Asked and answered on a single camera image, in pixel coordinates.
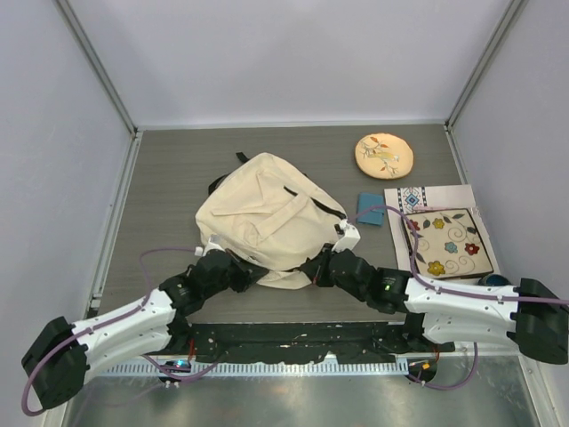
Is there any cream canvas backpack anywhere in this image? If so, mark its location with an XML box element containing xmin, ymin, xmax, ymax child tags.
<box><xmin>195</xmin><ymin>153</ymin><xmax>347</xmax><ymax>290</ymax></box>

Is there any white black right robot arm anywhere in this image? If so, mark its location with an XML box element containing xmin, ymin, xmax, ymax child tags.
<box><xmin>300</xmin><ymin>248</ymin><xmax>568</xmax><ymax>365</ymax></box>

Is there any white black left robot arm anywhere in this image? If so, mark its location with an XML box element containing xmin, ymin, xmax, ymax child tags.
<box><xmin>21</xmin><ymin>249</ymin><xmax>268</xmax><ymax>416</ymax></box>

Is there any square flower pattern plate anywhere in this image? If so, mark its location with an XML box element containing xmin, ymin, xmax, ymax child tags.
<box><xmin>403</xmin><ymin>209</ymin><xmax>493</xmax><ymax>279</ymax></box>

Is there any patterned white placemat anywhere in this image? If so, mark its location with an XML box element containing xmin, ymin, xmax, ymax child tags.
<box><xmin>384</xmin><ymin>185</ymin><xmax>499</xmax><ymax>283</ymax></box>

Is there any small blue wallet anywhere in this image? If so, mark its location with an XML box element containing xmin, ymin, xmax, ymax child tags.
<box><xmin>356</xmin><ymin>192</ymin><xmax>385</xmax><ymax>226</ymax></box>

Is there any blue ceramic mug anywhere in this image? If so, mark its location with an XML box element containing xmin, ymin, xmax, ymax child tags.
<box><xmin>478</xmin><ymin>274</ymin><xmax>510</xmax><ymax>287</ymax></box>

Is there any round bird pattern plate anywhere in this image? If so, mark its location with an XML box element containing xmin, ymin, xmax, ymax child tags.
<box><xmin>355</xmin><ymin>133</ymin><xmax>414</xmax><ymax>180</ymax></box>

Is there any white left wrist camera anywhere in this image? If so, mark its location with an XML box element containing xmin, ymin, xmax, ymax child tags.
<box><xmin>194</xmin><ymin>234</ymin><xmax>226</xmax><ymax>257</ymax></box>

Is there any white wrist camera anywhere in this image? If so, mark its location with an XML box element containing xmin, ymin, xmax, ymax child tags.
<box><xmin>333</xmin><ymin>219</ymin><xmax>361</xmax><ymax>253</ymax></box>
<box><xmin>194</xmin><ymin>234</ymin><xmax>226</xmax><ymax>257</ymax></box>

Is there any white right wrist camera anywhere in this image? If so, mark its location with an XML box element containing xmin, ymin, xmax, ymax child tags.
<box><xmin>333</xmin><ymin>219</ymin><xmax>361</xmax><ymax>253</ymax></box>

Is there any black mounting base plate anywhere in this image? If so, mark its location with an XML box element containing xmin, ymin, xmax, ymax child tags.
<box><xmin>152</xmin><ymin>321</ymin><xmax>455</xmax><ymax>365</ymax></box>

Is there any white slotted cable duct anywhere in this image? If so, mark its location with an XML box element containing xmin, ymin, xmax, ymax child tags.
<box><xmin>100</xmin><ymin>355</ymin><xmax>409</xmax><ymax>378</ymax></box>

